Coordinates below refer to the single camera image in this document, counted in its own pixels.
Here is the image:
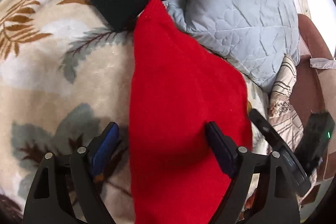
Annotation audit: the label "brown pink upholstered headboard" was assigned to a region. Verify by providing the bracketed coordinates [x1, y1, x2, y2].
[288, 13, 336, 183]

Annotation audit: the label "beige leaf-pattern fleece blanket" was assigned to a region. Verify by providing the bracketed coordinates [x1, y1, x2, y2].
[0, 0, 271, 224]

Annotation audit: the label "striped floral pink pillow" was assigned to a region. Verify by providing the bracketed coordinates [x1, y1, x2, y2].
[267, 54, 320, 198]

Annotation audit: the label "light grey quilted pillow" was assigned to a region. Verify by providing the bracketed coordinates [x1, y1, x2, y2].
[165, 0, 299, 93]

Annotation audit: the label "red and blue sweater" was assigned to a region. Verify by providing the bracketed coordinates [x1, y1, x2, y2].
[129, 0, 252, 223]

